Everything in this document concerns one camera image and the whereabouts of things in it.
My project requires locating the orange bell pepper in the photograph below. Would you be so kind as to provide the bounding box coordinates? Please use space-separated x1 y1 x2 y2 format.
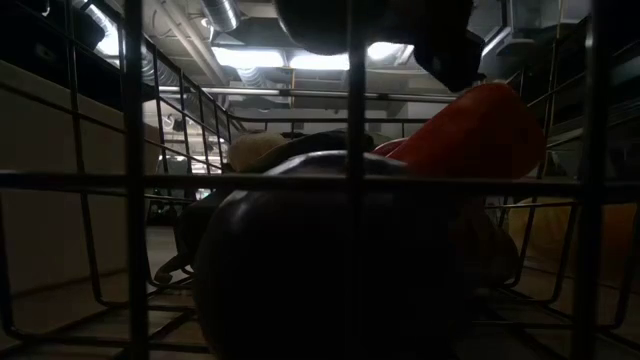
504 197 640 289

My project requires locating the silver ventilation duct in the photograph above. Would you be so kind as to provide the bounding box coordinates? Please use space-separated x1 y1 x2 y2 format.
199 0 242 32
139 44 174 87

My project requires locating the ceiling light panel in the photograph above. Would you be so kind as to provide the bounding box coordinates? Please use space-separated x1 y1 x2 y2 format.
367 41 417 62
289 52 351 71
212 46 287 69

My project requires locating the grey horizontal pipe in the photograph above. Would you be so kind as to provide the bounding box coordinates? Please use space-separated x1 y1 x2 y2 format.
158 85 459 104

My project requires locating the purple eggplant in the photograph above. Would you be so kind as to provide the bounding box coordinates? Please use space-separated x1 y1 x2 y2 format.
192 149 474 360

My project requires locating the white plastic tray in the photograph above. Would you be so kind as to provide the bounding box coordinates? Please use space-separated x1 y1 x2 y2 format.
0 58 162 296

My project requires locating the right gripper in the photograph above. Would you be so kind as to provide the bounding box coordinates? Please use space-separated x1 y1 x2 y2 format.
274 0 487 94

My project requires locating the orange carrot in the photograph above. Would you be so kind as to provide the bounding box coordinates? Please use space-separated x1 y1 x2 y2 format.
385 82 548 181

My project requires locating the wire mesh basket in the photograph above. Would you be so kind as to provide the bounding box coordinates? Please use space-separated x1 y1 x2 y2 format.
0 0 640 360

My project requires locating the yellow bell pepper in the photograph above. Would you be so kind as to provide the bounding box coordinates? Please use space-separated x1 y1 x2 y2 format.
228 130 291 174

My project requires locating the dark green cucumber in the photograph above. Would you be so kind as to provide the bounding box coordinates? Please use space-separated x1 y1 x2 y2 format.
264 127 377 162

